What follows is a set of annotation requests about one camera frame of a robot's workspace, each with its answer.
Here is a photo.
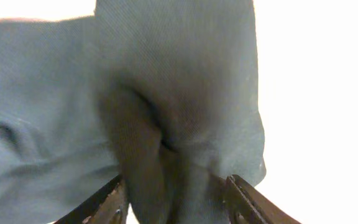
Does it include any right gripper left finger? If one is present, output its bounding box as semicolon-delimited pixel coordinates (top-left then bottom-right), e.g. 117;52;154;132
54;175;129;224

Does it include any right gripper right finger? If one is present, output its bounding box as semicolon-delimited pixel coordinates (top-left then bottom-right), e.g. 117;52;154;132
223;175;300;224

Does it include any black polo shirt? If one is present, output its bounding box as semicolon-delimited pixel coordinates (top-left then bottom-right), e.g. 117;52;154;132
0;0;266;223

